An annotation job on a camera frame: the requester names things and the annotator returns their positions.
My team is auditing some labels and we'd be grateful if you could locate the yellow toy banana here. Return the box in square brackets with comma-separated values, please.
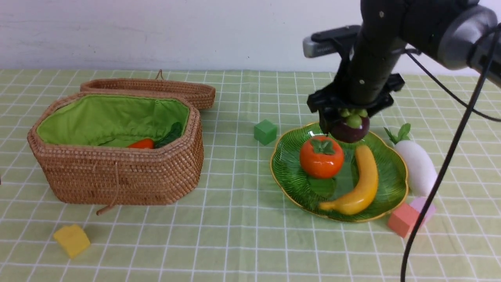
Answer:
[318, 145, 379, 215]

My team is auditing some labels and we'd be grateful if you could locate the yellow foam block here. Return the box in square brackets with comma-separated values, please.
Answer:
[52, 224, 91, 259]

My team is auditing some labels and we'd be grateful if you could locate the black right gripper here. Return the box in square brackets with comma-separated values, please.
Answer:
[306, 74, 405, 135]

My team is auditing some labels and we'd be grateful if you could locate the woven wicker basket green lining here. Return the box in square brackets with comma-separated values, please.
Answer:
[27, 92, 204, 208]

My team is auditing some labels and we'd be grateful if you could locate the white toy radish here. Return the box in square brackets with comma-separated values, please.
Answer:
[384, 123, 437, 197]

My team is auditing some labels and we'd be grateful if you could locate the green leaf-shaped glass plate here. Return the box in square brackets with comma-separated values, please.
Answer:
[270, 123, 409, 222]

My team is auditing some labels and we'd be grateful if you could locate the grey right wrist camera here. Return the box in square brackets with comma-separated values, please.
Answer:
[303, 25, 361, 58]

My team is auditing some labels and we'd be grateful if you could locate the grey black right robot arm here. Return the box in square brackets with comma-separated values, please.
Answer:
[303, 0, 500, 138]

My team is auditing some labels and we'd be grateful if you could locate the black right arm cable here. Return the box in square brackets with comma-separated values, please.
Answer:
[399, 23, 501, 282]

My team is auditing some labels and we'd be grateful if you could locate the orange toy persimmon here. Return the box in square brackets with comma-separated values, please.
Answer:
[299, 135, 345, 179]

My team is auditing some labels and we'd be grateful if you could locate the orange toy carrot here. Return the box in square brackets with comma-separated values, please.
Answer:
[127, 122, 184, 150]

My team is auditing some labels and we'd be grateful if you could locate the pink foam cube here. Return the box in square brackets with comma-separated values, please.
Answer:
[409, 197, 436, 226]

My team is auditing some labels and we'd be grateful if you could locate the orange foam cube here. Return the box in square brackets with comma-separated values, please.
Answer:
[387, 203, 420, 239]

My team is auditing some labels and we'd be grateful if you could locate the green foam cube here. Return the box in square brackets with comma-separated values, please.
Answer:
[254, 119, 278, 146]

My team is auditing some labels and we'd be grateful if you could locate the purple toy mangosteen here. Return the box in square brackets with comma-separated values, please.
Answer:
[330, 108, 370, 143]

